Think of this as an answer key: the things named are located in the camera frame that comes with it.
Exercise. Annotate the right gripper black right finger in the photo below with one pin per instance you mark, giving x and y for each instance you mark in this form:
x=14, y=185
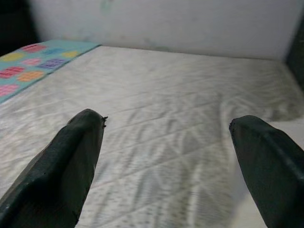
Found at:
x=273, y=166

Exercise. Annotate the grey quilted mattress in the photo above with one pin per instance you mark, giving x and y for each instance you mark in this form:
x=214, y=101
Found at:
x=154, y=95

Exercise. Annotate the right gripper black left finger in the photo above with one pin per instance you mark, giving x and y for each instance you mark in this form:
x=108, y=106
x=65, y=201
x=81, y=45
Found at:
x=59, y=171

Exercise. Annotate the teal blanket with colourful shapes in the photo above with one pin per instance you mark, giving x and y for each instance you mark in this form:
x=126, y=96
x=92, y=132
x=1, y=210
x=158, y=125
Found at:
x=23, y=69

